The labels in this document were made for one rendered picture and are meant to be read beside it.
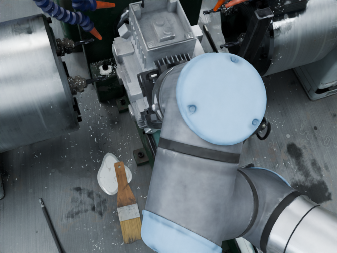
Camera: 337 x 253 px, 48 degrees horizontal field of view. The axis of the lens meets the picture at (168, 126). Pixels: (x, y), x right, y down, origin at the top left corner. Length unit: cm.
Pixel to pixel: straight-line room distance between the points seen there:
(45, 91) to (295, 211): 47
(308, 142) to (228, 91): 75
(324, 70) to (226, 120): 74
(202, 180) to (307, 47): 57
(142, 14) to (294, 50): 34
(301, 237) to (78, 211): 62
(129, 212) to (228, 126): 61
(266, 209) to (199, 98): 18
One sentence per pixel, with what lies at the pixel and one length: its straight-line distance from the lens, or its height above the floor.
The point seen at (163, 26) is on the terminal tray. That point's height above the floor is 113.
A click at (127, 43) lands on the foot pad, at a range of 82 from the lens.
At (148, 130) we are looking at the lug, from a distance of 84.
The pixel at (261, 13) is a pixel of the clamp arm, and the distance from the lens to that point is 67.
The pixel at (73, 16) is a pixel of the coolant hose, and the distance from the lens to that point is 70.
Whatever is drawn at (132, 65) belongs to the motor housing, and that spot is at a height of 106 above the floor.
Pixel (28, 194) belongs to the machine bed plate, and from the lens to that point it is 99.
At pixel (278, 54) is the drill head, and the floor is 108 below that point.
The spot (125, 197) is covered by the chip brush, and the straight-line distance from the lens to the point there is 95.
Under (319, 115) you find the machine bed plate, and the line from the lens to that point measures 115.
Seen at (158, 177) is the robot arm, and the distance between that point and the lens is 39.
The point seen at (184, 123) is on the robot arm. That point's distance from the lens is 37.
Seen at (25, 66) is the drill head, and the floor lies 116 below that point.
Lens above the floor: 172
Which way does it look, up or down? 65 degrees down
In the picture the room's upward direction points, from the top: 9 degrees clockwise
